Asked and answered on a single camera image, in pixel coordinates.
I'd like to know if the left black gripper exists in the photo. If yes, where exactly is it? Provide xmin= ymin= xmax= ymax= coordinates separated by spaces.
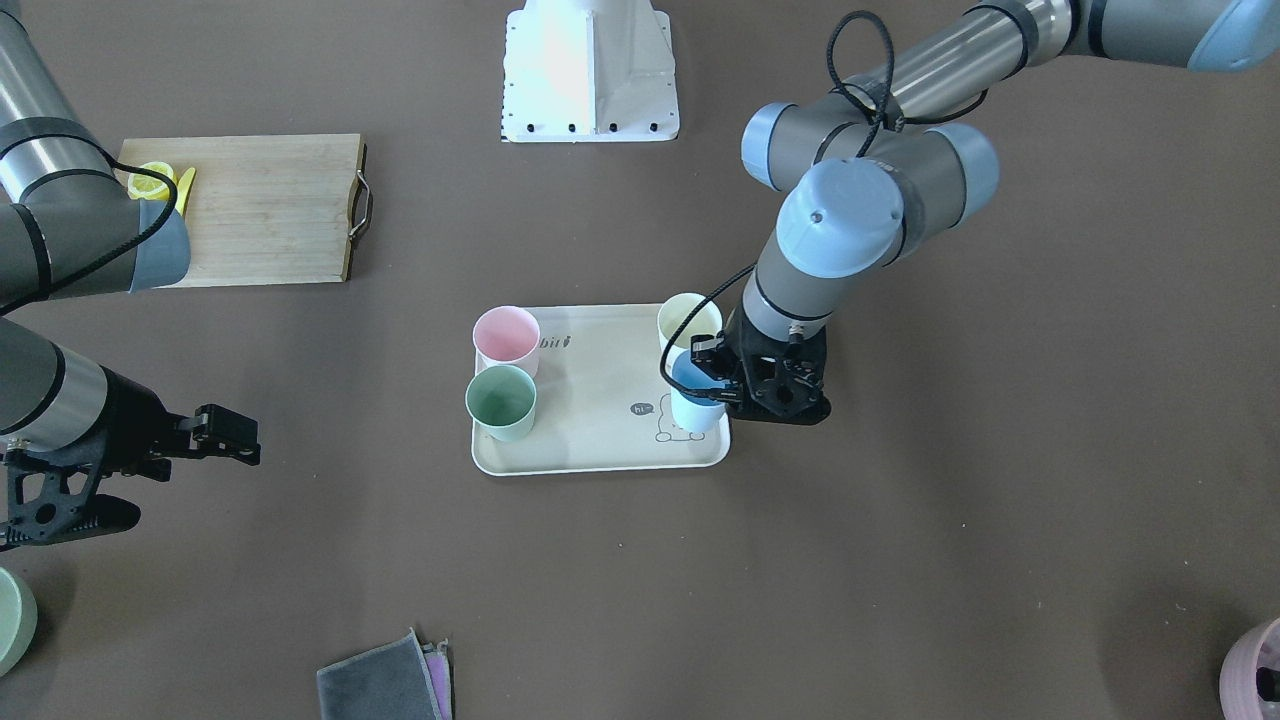
xmin=687 ymin=318 xmax=831 ymax=427

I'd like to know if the beige rabbit serving tray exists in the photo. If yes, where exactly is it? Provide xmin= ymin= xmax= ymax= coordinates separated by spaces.
xmin=471 ymin=304 xmax=731 ymax=477

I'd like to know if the wooden cutting board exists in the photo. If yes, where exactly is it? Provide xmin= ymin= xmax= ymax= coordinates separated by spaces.
xmin=118 ymin=133 xmax=372 ymax=288

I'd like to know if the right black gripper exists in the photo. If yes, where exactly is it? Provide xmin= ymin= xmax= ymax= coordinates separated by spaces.
xmin=3 ymin=370 xmax=261 ymax=551

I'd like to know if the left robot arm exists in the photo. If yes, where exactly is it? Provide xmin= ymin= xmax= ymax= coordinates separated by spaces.
xmin=658 ymin=1 xmax=1277 ymax=425

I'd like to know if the pink cup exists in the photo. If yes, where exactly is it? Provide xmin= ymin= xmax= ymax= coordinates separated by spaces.
xmin=472 ymin=305 xmax=541 ymax=377

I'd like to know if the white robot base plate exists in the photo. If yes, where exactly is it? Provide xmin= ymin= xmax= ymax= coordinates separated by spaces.
xmin=500 ymin=1 xmax=681 ymax=143

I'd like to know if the green cup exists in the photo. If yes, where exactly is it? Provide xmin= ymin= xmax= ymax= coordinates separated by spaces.
xmin=465 ymin=365 xmax=538 ymax=442

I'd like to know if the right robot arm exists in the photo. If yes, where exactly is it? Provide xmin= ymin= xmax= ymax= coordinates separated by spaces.
xmin=1 ymin=1 xmax=261 ymax=551

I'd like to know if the pink bowl with ice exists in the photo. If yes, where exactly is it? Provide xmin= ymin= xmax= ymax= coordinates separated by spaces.
xmin=1219 ymin=618 xmax=1279 ymax=719

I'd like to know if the cream white cup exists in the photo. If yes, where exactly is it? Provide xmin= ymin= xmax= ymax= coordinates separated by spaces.
xmin=655 ymin=292 xmax=724 ymax=356

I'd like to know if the grey folded cloth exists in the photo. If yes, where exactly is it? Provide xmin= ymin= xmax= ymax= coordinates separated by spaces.
xmin=316 ymin=632 xmax=435 ymax=719

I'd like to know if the green bowl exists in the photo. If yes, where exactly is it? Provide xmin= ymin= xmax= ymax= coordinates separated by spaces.
xmin=1 ymin=568 xmax=38 ymax=676

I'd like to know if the lower lemon half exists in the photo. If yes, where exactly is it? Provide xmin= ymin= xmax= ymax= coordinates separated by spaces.
xmin=125 ymin=161 xmax=177 ymax=201

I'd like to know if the light blue cup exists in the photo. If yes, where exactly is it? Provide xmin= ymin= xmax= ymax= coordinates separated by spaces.
xmin=669 ymin=350 xmax=726 ymax=434

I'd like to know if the purple cloth underneath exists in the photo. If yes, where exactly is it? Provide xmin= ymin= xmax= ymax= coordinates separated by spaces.
xmin=421 ymin=641 xmax=454 ymax=720

